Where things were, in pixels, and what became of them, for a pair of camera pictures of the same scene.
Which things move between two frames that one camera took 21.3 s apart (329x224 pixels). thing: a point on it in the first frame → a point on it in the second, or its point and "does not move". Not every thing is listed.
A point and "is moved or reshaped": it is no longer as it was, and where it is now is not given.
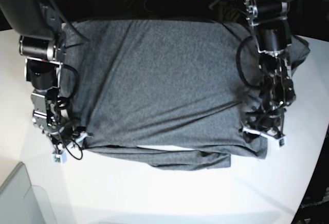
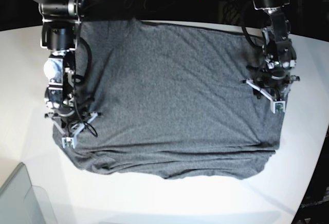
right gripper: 269,117 → 278,83
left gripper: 68,133 → 73,123
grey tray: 22,203 does not move
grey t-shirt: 170,90 is moved or reshaped
